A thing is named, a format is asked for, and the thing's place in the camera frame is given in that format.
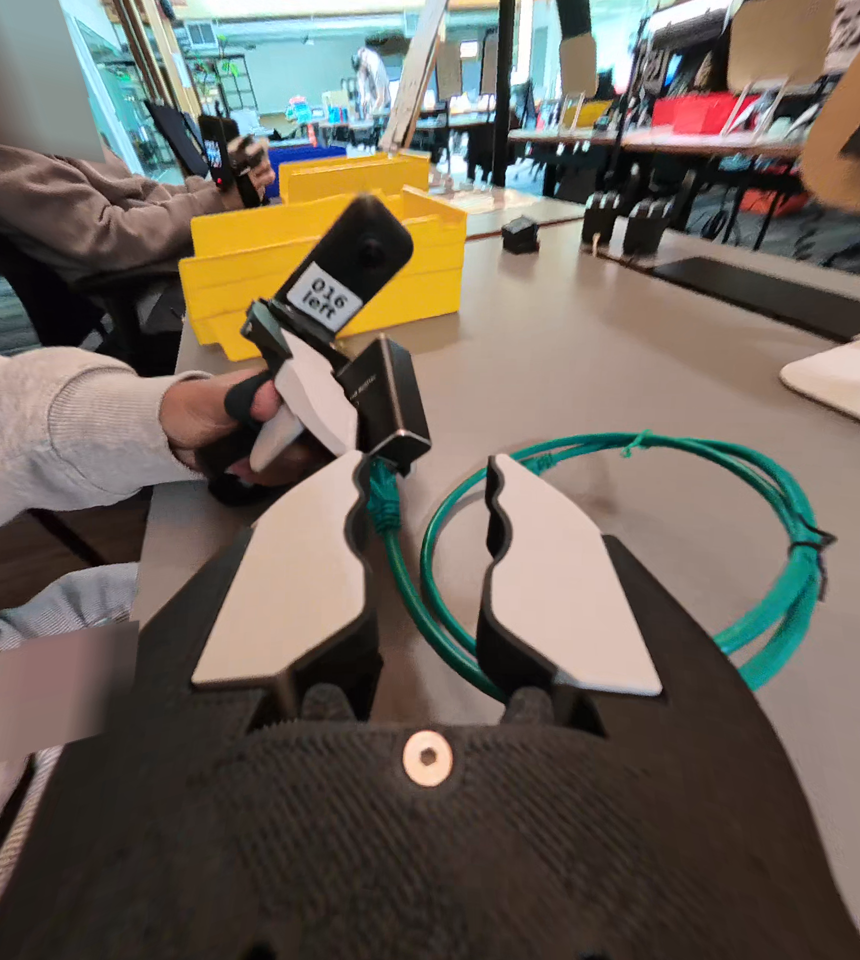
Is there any person's left forearm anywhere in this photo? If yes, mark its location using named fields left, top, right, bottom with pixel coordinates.
left=0, top=346, right=202, bottom=535

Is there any person's left hand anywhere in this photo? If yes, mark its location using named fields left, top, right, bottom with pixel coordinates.
left=160, top=369, right=328, bottom=489

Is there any long wooden table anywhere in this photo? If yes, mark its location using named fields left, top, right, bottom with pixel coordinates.
left=508, top=126, right=806, bottom=198

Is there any yellow plastic bin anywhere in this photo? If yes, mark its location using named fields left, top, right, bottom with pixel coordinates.
left=277, top=152, right=431, bottom=204
left=177, top=186, right=469, bottom=363

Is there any red plastic bin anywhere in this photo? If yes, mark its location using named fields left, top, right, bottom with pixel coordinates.
left=651, top=93, right=765, bottom=136

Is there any black office chair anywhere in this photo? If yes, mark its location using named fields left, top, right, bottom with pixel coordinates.
left=0, top=198, right=184, bottom=376

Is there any green ethernet cable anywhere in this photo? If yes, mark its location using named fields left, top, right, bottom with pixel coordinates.
left=366, top=431, right=838, bottom=702

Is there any wooden plank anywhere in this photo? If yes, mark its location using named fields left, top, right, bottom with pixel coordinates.
left=381, top=0, right=450, bottom=151

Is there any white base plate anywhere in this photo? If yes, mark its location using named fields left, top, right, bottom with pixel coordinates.
left=778, top=330, right=860, bottom=445

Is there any blue plastic bin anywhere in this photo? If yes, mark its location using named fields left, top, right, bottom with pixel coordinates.
left=265, top=144, right=349, bottom=200

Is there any black holder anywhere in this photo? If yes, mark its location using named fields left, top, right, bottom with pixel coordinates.
left=581, top=189, right=624, bottom=246
left=622, top=195, right=676, bottom=258

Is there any black network adapter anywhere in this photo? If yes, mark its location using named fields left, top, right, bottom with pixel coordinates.
left=334, top=336, right=433, bottom=476

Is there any black pillar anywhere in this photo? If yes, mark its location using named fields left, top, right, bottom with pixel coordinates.
left=491, top=0, right=519, bottom=189

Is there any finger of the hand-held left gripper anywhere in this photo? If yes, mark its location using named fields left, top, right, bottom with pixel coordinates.
left=272, top=330, right=364, bottom=459

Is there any large cardboard panel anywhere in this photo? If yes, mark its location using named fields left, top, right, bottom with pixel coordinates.
left=799, top=0, right=860, bottom=220

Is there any grey desk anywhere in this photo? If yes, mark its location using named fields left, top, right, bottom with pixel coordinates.
left=130, top=198, right=860, bottom=960

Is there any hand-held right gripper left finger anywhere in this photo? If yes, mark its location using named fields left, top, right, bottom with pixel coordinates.
left=190, top=451, right=385, bottom=723

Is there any black desk mat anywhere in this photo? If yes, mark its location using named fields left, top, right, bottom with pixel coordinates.
left=651, top=256, right=860, bottom=345

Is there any black flat panel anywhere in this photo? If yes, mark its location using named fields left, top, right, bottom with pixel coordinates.
left=143, top=99, right=210, bottom=180

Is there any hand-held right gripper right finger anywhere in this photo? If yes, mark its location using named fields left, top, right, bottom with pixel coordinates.
left=475, top=452, right=665, bottom=735

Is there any small cardboard sign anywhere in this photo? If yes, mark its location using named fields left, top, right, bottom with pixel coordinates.
left=559, top=33, right=598, bottom=99

